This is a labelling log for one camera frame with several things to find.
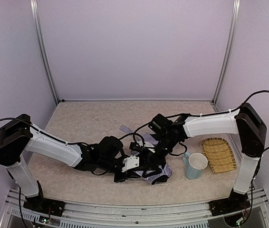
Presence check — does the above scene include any lavender folding umbrella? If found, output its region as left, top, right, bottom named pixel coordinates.
left=131, top=133, right=172, bottom=185

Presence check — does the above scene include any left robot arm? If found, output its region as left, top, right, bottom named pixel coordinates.
left=0, top=114, right=154, bottom=217

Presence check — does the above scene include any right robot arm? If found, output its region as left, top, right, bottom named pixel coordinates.
left=148, top=103, right=267, bottom=216

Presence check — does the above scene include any light blue ceramic mug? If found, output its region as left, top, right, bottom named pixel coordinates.
left=183, top=152, right=208, bottom=180

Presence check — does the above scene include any woven bamboo tray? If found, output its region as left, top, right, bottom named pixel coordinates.
left=201, top=137, right=237, bottom=174

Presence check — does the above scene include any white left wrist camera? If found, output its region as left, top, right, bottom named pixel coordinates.
left=121, top=156, right=139, bottom=172

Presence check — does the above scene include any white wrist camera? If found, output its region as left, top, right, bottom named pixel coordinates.
left=121, top=156, right=139, bottom=172
left=129, top=142, right=144, bottom=152

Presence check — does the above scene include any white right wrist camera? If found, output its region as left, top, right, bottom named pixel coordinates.
left=129, top=142, right=144, bottom=152

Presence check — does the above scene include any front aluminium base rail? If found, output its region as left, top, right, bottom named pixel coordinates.
left=0, top=189, right=269, bottom=228

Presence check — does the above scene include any right aluminium frame post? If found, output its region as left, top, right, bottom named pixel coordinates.
left=212, top=0, right=240, bottom=106

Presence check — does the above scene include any aluminium frame post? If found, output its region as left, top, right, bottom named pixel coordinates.
left=212, top=0, right=240, bottom=106
left=30, top=0, right=60, bottom=106

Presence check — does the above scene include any left aluminium frame post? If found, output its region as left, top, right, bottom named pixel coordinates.
left=30, top=0, right=60, bottom=106

